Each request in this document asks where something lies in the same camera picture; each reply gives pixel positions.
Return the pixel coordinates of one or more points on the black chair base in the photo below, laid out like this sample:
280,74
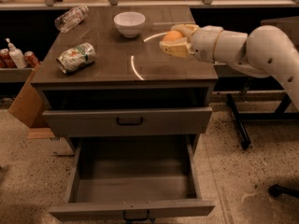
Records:
277,190

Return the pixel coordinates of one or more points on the white ceramic bowl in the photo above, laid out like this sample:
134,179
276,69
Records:
130,23

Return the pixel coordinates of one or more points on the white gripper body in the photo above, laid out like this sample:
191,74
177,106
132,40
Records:
204,44

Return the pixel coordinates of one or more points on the black table frame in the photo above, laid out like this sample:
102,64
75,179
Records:
239,122

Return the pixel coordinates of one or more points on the grey drawer cabinet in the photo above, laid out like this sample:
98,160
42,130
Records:
128,73

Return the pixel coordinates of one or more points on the red soda can left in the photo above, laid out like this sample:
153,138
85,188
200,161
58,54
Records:
5,59

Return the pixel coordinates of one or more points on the brown cardboard box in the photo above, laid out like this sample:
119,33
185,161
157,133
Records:
28,106

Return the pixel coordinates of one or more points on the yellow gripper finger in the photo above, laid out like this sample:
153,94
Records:
178,48
187,30

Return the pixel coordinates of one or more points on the orange fruit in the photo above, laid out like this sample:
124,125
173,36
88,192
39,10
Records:
172,36

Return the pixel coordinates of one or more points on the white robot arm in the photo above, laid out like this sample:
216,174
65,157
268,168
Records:
242,52

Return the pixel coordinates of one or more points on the green drink can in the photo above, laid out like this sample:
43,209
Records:
75,58

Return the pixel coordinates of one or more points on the red soda can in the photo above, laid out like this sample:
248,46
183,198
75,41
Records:
5,59
31,58

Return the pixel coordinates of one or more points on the clear plastic bottle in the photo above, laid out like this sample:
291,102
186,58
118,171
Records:
71,18

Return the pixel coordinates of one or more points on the white pump bottle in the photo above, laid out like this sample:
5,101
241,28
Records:
16,55

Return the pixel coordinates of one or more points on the open grey middle drawer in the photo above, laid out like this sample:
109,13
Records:
134,179

